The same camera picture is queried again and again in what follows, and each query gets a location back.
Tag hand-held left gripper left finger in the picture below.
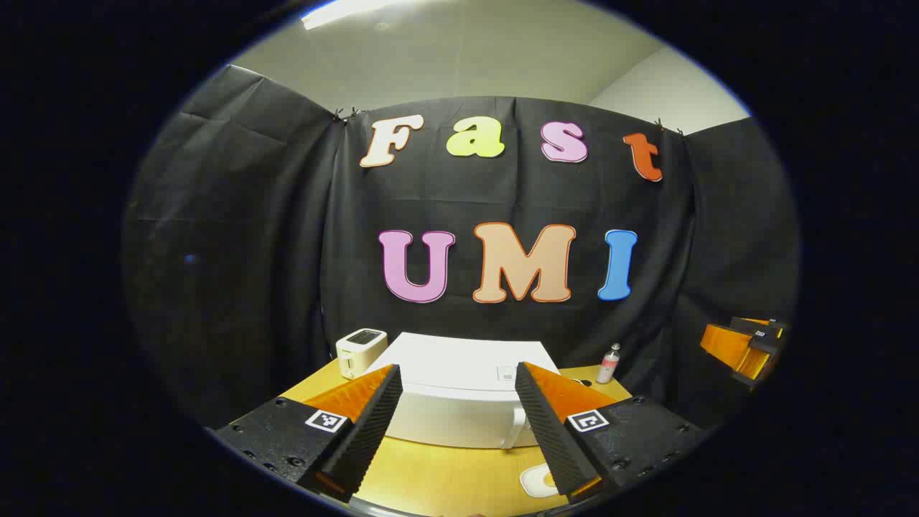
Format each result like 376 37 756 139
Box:
214 364 404 503

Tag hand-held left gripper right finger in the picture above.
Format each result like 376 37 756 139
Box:
515 361 709 503

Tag white microwave oven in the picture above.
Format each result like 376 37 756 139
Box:
363 332 568 450

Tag white plate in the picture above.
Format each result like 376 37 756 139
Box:
520 462 569 498

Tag white toaster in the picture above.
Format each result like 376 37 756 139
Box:
335 328 389 380

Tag small pink label bottle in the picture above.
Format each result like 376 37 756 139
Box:
596 343 621 385

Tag black backdrop cloth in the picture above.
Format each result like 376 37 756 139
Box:
122 63 801 432

